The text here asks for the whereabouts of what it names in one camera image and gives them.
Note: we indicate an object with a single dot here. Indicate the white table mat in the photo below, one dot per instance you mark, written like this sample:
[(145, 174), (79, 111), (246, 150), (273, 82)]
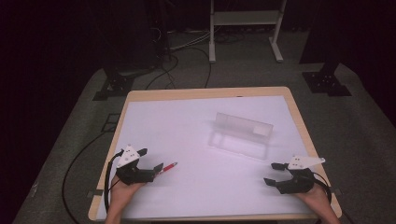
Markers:
[(199, 186)]

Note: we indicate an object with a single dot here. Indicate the clear plastic pencil case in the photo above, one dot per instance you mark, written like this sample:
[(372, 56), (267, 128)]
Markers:
[(240, 137)]

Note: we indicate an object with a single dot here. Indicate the black stand base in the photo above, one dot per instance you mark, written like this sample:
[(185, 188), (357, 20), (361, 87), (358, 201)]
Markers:
[(114, 87), (325, 81)]

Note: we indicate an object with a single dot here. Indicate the person's left hand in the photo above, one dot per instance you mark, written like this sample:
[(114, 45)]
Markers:
[(124, 190)]

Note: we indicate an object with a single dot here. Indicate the red pen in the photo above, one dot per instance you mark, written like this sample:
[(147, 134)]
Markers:
[(169, 167)]

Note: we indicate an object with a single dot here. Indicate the white metal stand frame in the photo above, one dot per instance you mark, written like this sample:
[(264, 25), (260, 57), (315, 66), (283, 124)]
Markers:
[(246, 18)]

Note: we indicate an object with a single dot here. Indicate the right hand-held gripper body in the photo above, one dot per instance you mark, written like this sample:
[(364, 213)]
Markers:
[(299, 182)]

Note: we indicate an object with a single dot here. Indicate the person's right hand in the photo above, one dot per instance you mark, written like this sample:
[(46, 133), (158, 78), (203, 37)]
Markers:
[(314, 197)]

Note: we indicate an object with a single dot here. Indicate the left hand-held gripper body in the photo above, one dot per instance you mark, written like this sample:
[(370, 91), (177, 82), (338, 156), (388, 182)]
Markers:
[(133, 174)]

